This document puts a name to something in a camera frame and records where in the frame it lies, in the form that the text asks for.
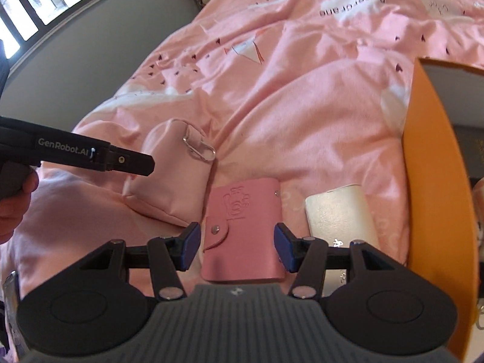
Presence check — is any pink printed duvet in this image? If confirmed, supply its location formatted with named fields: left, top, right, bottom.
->
left=0, top=0, right=484, bottom=299

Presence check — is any person left hand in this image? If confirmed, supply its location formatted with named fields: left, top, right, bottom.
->
left=0, top=170, right=38, bottom=244

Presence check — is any black gift box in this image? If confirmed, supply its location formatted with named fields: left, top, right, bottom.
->
left=454, top=126, right=484, bottom=181

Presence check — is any orange cardboard storage box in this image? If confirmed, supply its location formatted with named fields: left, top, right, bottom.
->
left=402, top=57, right=483, bottom=360

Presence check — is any white long box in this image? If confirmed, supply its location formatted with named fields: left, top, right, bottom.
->
left=304, top=183, right=381, bottom=299

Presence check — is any pink leather card wallet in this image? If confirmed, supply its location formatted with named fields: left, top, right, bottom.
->
left=201, top=178, right=286, bottom=283

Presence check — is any pink fabric pouch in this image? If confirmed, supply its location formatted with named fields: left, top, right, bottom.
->
left=122, top=119, right=216, bottom=226

